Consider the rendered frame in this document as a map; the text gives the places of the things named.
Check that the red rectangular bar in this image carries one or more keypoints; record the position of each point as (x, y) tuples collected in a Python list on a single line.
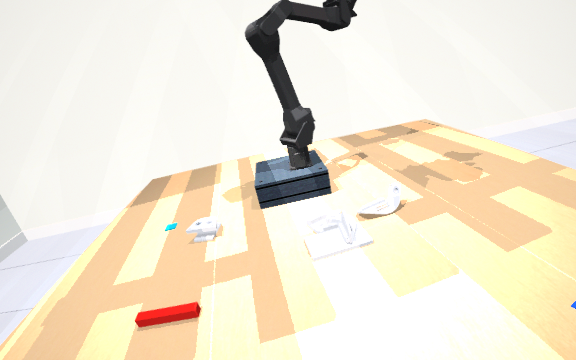
[(168, 314)]

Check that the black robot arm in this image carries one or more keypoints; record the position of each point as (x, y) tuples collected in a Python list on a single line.
[(263, 37)]

